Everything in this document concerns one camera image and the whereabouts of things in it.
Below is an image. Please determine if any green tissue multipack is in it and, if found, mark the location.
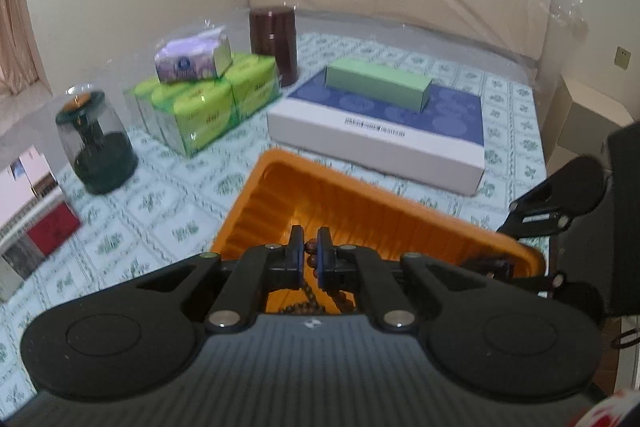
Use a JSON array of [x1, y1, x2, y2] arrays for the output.
[[123, 53, 281, 158]]

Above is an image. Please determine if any cardboard box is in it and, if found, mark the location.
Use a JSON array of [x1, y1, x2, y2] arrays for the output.
[[544, 76, 637, 168]]

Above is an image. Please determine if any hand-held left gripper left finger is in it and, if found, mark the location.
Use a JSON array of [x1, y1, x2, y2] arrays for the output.
[[135, 225, 307, 334]]

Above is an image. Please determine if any glass jar with green base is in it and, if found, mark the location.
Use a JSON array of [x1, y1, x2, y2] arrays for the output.
[[54, 84, 140, 196]]

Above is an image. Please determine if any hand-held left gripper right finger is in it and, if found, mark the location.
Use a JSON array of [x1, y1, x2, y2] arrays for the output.
[[317, 226, 481, 334]]

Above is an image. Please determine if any white flat box blue top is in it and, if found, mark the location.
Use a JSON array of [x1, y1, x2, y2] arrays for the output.
[[266, 66, 487, 197]]

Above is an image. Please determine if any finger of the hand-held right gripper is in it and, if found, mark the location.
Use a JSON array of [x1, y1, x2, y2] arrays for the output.
[[462, 256, 567, 296], [508, 183, 572, 238]]

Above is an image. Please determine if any purple tissue pack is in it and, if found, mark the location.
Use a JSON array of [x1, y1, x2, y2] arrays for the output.
[[153, 26, 234, 84]]

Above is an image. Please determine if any long green box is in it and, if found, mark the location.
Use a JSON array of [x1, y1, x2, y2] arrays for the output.
[[324, 58, 434, 113]]

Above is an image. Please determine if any orange plastic tray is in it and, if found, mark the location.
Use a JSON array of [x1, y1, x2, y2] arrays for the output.
[[209, 148, 546, 316]]

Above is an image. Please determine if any pink curtain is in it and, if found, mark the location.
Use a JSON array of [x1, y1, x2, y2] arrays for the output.
[[0, 0, 51, 98]]

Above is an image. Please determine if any brown wooden bead necklace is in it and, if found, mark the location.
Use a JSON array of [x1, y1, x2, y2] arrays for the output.
[[279, 239, 357, 316]]

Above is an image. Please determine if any red white patterned clothing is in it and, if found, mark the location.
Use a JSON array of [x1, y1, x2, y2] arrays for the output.
[[569, 388, 640, 427]]

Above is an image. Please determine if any brown canister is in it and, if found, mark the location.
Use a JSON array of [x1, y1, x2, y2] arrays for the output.
[[248, 5, 300, 88]]

